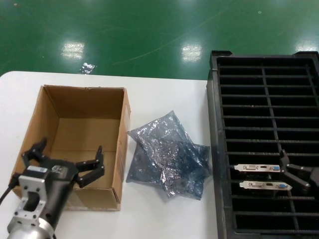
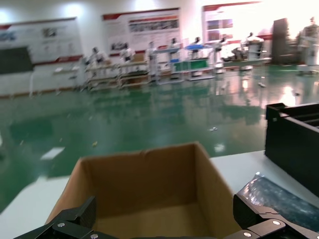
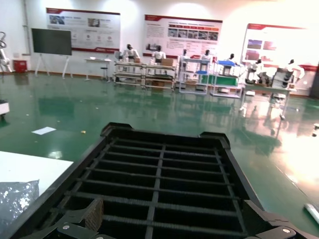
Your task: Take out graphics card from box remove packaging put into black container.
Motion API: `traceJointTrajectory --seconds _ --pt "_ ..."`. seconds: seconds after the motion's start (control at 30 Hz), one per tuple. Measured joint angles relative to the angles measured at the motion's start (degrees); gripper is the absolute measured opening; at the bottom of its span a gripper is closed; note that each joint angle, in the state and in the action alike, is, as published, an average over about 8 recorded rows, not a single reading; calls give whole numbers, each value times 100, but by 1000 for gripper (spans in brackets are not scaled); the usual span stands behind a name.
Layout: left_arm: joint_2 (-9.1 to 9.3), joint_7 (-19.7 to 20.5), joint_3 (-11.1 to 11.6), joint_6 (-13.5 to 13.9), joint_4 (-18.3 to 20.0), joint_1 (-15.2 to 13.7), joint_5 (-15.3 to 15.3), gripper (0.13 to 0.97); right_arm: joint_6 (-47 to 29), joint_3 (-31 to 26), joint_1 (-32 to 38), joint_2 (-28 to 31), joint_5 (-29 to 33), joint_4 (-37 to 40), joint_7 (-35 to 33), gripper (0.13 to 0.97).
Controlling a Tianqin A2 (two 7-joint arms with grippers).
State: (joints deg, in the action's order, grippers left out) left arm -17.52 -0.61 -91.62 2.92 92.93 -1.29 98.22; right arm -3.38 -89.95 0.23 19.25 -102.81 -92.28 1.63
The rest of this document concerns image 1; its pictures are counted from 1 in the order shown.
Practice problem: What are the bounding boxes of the silver foil scrap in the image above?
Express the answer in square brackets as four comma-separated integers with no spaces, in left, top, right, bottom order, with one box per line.
[80,62,97,74]

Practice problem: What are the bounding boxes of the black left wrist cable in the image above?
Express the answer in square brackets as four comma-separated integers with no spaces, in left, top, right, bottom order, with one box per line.
[0,173,21,206]

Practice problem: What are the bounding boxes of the black slotted plastic container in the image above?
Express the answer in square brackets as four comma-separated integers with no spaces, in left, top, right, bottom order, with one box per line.
[206,50,319,236]

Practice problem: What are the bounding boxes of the graphics card silver bracket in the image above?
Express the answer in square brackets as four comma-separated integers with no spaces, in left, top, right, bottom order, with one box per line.
[238,181,293,192]
[234,163,283,173]

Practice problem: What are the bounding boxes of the grey translucent antistatic bag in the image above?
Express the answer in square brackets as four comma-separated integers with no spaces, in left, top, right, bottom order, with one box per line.
[126,111,193,204]
[126,143,213,201]

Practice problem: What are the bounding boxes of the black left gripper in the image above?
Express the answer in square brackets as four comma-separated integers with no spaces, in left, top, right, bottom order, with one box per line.
[21,136,105,225]

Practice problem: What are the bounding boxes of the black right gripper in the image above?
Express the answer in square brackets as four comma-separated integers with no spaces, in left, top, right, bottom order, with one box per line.
[278,149,319,192]

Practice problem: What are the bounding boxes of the open brown cardboard box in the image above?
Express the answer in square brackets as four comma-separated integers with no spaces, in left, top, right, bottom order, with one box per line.
[11,84,132,212]

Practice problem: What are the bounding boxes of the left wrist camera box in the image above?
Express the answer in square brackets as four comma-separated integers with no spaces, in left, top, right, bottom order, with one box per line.
[19,165,49,191]

